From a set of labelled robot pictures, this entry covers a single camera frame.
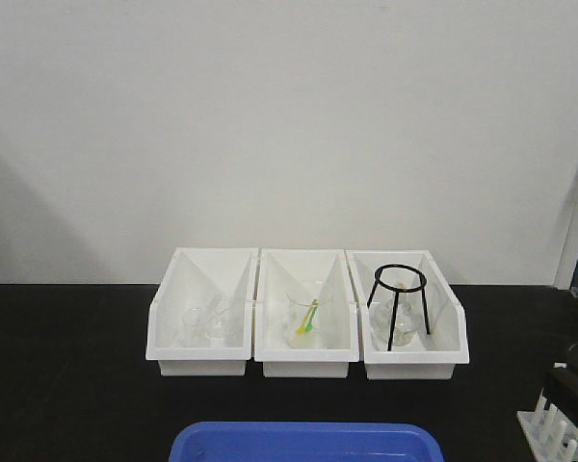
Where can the left white storage bin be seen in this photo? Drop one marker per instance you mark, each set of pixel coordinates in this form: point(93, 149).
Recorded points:
point(193, 276)

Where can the yellow plastic spatula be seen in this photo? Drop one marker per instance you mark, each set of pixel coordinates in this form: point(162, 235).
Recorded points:
point(300, 329)

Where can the clear glass beaker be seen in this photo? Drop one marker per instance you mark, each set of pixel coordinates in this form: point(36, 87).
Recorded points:
point(299, 295)

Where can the white test tube rack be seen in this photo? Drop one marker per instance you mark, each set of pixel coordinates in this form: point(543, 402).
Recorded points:
point(550, 434)

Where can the small clear glassware pile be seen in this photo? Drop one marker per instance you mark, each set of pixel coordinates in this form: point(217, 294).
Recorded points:
point(212, 324)

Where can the white storage bin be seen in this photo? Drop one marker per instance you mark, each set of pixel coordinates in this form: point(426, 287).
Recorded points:
point(193, 276)
point(427, 357)
point(278, 270)

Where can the right white storage bin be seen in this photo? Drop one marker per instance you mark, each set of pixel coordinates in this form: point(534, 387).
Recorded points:
point(427, 357)

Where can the clear glass flask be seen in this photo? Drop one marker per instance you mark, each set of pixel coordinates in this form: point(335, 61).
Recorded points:
point(405, 326)

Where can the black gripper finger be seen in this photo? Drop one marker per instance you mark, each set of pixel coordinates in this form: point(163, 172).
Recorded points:
point(573, 394)

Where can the black metal tripod stand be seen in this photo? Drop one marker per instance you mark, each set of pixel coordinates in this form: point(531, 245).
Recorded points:
point(396, 279)

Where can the green plastic spatula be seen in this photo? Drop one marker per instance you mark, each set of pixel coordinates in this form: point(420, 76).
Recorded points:
point(312, 313)

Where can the blue plastic tray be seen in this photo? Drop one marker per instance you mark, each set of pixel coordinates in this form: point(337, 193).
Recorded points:
point(305, 441)

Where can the middle white storage bin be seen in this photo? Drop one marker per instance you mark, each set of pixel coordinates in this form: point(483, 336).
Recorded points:
point(278, 270)

